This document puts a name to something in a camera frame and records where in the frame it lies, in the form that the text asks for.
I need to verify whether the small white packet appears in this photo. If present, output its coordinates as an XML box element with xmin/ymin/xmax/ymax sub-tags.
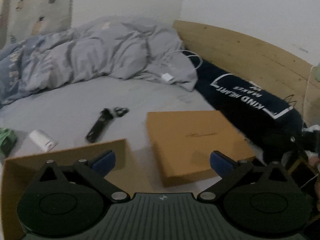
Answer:
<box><xmin>29</xmin><ymin>130</ymin><xmax>57</xmax><ymax>153</ymax></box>

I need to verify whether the black tool on bed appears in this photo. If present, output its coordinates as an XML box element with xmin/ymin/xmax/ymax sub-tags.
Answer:
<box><xmin>86</xmin><ymin>107</ymin><xmax>130</xmax><ymax>143</ymax></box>

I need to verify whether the wooden bed headboard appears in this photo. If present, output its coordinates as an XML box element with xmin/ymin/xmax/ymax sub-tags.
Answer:
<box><xmin>173</xmin><ymin>20</ymin><xmax>319</xmax><ymax>125</ymax></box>

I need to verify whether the grey blue duvet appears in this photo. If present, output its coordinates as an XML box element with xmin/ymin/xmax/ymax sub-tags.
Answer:
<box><xmin>1</xmin><ymin>16</ymin><xmax>197</xmax><ymax>106</ymax></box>

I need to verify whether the brown cardboard box lid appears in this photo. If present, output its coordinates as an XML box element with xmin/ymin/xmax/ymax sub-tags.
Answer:
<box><xmin>146</xmin><ymin>111</ymin><xmax>255</xmax><ymax>187</ymax></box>

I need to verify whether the grey printed bed sheet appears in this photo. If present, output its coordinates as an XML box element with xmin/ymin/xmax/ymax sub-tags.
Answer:
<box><xmin>1</xmin><ymin>76</ymin><xmax>211</xmax><ymax>192</ymax></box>

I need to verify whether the white charger with cable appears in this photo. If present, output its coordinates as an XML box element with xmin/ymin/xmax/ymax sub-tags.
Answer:
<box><xmin>161</xmin><ymin>49</ymin><xmax>203</xmax><ymax>82</ymax></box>

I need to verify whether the black pillow white text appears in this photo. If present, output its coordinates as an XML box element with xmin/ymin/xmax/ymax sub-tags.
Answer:
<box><xmin>185</xmin><ymin>52</ymin><xmax>303</xmax><ymax>164</ymax></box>

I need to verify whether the pineapple print curtain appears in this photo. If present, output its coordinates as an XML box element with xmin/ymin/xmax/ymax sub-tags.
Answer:
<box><xmin>1</xmin><ymin>0</ymin><xmax>73</xmax><ymax>48</ymax></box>

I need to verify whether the open cardboard box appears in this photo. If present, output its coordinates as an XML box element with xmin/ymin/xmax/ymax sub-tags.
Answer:
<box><xmin>0</xmin><ymin>138</ymin><xmax>153</xmax><ymax>240</ymax></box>

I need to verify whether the green tissue pack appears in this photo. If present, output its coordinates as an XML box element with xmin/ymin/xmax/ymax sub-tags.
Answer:
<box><xmin>0</xmin><ymin>127</ymin><xmax>18</xmax><ymax>157</ymax></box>

